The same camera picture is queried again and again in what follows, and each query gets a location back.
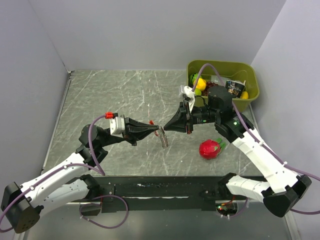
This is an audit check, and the dark red grape bunch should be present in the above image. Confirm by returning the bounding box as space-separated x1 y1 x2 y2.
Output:
201 82 217 97

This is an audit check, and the green lime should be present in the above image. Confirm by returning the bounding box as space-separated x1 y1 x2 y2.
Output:
188 73 199 85
194 88 202 96

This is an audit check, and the small yellow fruit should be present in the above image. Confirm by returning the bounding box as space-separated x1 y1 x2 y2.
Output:
240 91 249 100

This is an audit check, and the green lime lower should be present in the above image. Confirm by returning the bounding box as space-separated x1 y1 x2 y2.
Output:
194 88 202 96

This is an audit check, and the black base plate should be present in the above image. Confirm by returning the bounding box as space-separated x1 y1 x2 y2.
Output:
58 176 247 213

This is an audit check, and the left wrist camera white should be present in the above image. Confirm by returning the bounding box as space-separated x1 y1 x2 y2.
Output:
109 116 126 135

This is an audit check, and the red dragon fruit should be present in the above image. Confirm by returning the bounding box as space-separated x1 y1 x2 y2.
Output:
198 137 227 160

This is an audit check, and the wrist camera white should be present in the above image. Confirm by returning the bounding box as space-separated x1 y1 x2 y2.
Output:
109 116 126 135
179 85 196 112

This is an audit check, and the aluminium frame rail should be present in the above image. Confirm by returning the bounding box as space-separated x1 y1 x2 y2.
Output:
14 201 301 240

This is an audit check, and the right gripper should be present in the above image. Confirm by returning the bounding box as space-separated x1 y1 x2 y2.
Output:
163 99 220 134

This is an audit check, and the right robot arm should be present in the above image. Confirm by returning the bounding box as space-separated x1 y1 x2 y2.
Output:
164 85 312 218

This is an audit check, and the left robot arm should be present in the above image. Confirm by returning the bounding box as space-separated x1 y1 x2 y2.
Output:
0 112 161 234

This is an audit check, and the black drink carton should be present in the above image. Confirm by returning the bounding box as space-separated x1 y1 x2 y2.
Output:
225 80 246 98

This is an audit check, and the green lime upper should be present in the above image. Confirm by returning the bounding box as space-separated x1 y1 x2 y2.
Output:
188 73 199 85

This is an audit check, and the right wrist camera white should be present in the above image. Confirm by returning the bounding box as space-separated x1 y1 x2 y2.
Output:
179 85 196 112

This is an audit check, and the olive green plastic bin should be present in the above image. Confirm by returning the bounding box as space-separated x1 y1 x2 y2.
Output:
187 59 260 112

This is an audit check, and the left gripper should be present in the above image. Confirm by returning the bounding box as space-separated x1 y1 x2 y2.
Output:
98 114 159 147

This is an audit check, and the yellow lemon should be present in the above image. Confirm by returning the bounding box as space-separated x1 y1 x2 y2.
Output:
193 77 207 91

